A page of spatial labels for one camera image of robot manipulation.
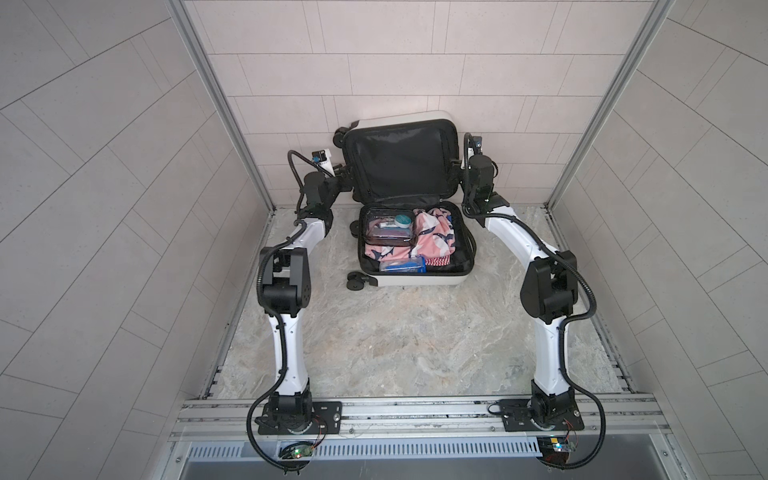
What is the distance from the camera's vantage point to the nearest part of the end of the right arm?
0.70 m

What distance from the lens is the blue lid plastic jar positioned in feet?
2.97

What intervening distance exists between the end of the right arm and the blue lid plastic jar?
265 millimetres
